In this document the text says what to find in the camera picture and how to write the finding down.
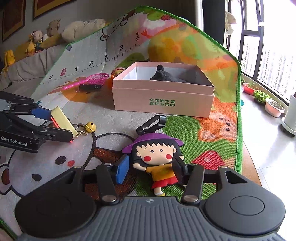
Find yellow card with bell keychain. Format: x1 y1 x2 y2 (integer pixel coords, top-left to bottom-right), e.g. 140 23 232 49
51 106 97 143

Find black stick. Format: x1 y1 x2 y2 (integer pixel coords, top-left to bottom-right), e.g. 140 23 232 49
78 84 103 93

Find cartoon girl rubber keychain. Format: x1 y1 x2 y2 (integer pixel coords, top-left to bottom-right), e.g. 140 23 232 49
122 115 185 197

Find pink plastic strainer toy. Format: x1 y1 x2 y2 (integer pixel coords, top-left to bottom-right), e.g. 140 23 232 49
63 73 109 90

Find pink yellow cupcake toy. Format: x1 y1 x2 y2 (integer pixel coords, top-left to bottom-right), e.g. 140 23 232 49
111 67 125 79

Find black plush toy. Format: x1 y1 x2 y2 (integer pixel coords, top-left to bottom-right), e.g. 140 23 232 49
150 64 189 83

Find colourful play mat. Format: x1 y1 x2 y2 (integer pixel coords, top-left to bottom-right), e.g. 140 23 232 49
0 5 243 241

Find yellow plush toy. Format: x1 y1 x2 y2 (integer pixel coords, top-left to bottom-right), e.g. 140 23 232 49
2 50 15 72

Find small doll figure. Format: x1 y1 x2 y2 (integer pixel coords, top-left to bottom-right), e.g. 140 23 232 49
25 30 48 56

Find brown plush animal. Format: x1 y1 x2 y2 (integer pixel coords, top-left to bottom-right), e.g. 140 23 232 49
47 19 60 37

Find pink cardboard box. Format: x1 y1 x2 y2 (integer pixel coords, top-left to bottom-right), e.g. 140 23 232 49
112 62 215 118

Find cream plush pillow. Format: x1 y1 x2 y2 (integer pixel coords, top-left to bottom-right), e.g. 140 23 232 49
62 19 106 43

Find left framed picture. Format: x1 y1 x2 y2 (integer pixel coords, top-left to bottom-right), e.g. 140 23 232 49
2 0 26 42

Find framed picture yellow border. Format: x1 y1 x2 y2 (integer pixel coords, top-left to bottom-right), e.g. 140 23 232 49
33 0 75 20

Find pink bowl planter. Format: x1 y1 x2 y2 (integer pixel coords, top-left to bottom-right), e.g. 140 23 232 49
265 98 285 118

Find potted palm white pot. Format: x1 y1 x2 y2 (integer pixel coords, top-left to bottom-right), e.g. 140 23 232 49
281 93 296 137

